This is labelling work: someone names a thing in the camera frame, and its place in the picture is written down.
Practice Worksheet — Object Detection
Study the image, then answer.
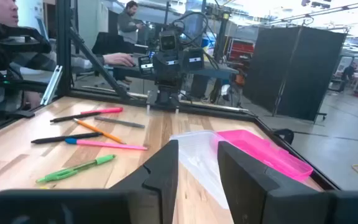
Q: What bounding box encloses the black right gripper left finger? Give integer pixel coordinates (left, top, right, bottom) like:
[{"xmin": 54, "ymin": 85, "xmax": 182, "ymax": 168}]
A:
[{"xmin": 109, "ymin": 139, "xmax": 180, "ymax": 224}]

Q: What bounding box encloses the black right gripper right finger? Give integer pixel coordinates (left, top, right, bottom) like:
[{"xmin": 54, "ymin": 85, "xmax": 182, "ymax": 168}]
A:
[{"xmin": 217, "ymin": 141, "xmax": 334, "ymax": 224}]

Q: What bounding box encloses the clear pencil box pink lid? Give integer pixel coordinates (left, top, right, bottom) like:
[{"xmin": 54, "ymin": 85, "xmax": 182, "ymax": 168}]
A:
[{"xmin": 169, "ymin": 129, "xmax": 314, "ymax": 210}]

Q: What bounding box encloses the pink pencil blue eraser cap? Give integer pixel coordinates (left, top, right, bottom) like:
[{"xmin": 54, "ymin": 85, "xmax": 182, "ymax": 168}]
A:
[{"xmin": 64, "ymin": 138, "xmax": 149, "ymax": 151}]

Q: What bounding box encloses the grey pencil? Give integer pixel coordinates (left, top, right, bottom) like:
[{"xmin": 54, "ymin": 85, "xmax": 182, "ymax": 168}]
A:
[{"xmin": 94, "ymin": 116, "xmax": 146, "ymax": 129}]

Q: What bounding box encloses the pink highlighter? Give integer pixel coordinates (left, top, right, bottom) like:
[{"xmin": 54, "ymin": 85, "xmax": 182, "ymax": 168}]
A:
[{"xmin": 80, "ymin": 106, "xmax": 124, "ymax": 115}]

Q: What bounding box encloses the orange pencil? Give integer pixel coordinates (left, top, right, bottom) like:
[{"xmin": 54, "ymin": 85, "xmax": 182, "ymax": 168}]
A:
[{"xmin": 73, "ymin": 118, "xmax": 126, "ymax": 145}]

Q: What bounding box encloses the green pen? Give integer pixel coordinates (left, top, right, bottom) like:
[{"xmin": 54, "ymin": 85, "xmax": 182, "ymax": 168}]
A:
[{"xmin": 35, "ymin": 154, "xmax": 117, "ymax": 184}]

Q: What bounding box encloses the black marker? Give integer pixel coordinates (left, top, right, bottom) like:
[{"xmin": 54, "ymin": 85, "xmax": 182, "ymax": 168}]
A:
[{"xmin": 30, "ymin": 131, "xmax": 104, "ymax": 145}]

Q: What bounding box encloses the black pen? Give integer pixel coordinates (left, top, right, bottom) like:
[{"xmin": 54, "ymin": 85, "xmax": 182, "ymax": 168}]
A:
[{"xmin": 49, "ymin": 111, "xmax": 101, "ymax": 123}]

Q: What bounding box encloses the grey work table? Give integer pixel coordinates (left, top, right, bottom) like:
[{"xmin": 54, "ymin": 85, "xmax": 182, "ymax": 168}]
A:
[{"xmin": 110, "ymin": 60, "xmax": 239, "ymax": 81}]

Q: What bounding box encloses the person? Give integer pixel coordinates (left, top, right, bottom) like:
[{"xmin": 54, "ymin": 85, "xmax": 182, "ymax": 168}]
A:
[
  {"xmin": 340, "ymin": 62, "xmax": 358, "ymax": 93},
  {"xmin": 116, "ymin": 0, "xmax": 146, "ymax": 44},
  {"xmin": 0, "ymin": 0, "xmax": 137, "ymax": 125}
]

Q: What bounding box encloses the red tool cabinet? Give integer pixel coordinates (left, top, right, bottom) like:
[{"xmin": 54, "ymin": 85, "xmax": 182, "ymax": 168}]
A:
[{"xmin": 227, "ymin": 37, "xmax": 255, "ymax": 63}]

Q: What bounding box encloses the black partition screen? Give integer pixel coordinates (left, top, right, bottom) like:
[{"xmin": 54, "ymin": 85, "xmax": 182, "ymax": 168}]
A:
[{"xmin": 242, "ymin": 26, "xmax": 347, "ymax": 122}]

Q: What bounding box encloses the black articulated equipment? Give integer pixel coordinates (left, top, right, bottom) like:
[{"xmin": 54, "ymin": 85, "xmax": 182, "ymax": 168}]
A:
[{"xmin": 0, "ymin": 18, "xmax": 53, "ymax": 88}]

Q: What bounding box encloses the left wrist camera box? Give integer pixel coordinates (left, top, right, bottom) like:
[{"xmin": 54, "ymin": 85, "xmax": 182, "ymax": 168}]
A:
[{"xmin": 159, "ymin": 30, "xmax": 178, "ymax": 53}]

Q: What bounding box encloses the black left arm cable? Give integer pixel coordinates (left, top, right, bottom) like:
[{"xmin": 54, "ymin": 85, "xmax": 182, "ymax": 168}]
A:
[{"xmin": 170, "ymin": 11, "xmax": 209, "ymax": 47}]

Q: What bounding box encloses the black bracket bar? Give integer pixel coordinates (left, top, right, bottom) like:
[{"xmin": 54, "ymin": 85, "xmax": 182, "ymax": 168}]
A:
[{"xmin": 272, "ymin": 128, "xmax": 295, "ymax": 146}]

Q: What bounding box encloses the silver aluminium bracket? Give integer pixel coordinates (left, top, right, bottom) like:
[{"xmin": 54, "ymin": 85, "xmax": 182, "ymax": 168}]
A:
[{"xmin": 40, "ymin": 65, "xmax": 63, "ymax": 106}]

